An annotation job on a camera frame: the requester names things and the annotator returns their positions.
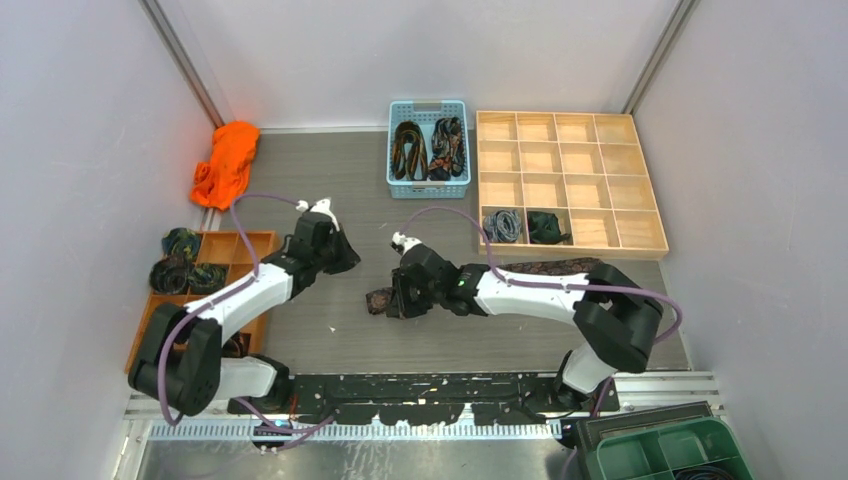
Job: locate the dark green rolled tie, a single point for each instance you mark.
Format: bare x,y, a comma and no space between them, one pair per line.
544,229

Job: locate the light blue plastic basket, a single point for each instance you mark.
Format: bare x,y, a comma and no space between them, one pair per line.
425,115

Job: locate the green patterned rolled tie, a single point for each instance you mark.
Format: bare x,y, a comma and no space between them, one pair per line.
207,278

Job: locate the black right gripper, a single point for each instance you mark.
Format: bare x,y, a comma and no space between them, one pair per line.
402,308

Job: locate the green plastic bin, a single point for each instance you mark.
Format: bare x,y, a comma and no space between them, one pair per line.
703,448

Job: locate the dark brown rolled tie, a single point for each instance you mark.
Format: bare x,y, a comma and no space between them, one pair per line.
169,276

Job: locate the grey patterned rolled tie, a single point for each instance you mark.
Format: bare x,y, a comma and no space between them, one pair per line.
503,226

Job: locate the orange cloth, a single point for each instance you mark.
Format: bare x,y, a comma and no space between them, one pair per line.
226,173

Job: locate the red floral dark tie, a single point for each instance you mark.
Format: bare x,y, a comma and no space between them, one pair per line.
448,150

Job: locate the orange striped dark tie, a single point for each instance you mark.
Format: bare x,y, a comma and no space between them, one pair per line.
408,154

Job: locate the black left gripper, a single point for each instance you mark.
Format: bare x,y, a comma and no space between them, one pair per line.
349,257

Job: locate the perforated aluminium rail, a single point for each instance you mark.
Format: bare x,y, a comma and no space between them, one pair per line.
249,429

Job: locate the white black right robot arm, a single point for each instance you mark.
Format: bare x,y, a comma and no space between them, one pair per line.
617,320

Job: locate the black orange rolled tie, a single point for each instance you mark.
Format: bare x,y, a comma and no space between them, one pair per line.
237,346

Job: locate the light wooden compartment tray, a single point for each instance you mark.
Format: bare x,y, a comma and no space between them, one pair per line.
586,168

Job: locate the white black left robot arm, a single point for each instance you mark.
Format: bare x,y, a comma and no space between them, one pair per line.
180,360

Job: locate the dark framed box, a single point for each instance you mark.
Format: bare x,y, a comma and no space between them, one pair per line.
636,414

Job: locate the brown paisley patterned tie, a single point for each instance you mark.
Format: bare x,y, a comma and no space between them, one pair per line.
383,301

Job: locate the blue yellow rolled tie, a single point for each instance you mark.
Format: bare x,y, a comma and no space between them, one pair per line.
182,242

